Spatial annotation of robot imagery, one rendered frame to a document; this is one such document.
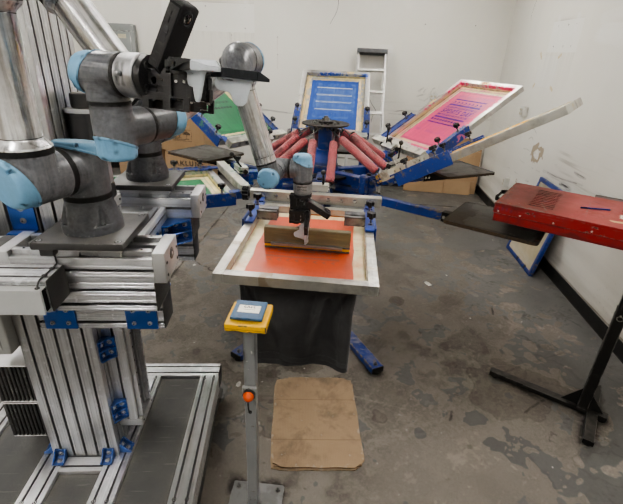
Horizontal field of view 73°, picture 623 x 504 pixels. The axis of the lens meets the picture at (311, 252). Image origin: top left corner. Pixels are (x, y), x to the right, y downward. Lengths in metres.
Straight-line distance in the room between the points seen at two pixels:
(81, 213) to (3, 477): 1.24
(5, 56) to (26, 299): 0.53
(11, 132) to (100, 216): 0.27
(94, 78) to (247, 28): 5.34
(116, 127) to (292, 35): 5.26
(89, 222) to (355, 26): 5.15
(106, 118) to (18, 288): 0.53
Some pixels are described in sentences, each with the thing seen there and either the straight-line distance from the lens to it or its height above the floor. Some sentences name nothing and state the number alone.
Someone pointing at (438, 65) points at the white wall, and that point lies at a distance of 6.10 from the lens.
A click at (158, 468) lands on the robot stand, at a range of 1.96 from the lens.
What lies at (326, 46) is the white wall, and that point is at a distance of 6.02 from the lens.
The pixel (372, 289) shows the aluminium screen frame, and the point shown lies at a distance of 1.48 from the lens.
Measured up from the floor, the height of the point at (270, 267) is 0.95.
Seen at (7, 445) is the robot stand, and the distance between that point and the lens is 2.26.
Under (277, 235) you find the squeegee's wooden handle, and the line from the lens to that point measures 1.75.
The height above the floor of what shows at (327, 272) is 0.95.
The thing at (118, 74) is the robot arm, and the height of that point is 1.66.
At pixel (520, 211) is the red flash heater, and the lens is 2.17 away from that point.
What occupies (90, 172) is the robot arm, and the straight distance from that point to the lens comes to 1.17.
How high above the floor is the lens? 1.71
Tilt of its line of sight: 25 degrees down
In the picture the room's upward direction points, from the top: 3 degrees clockwise
